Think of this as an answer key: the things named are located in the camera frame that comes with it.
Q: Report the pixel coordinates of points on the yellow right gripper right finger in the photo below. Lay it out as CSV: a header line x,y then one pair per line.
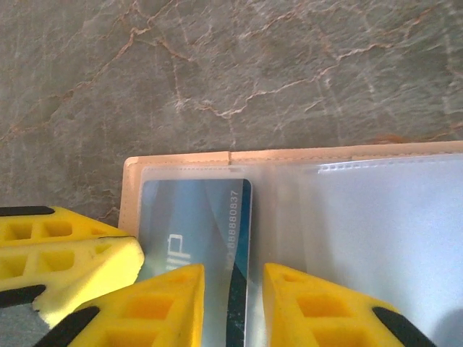
x,y
318,318

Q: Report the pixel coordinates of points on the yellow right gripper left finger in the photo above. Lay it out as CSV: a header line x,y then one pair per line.
x,y
152,314

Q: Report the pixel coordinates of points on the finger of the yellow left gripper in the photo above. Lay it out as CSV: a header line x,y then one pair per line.
x,y
90,267
54,224

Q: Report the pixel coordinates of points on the beige card holder clear sleeves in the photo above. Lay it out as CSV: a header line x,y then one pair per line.
x,y
361,235

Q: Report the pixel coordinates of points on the blue VIP card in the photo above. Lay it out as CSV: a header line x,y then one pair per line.
x,y
202,224

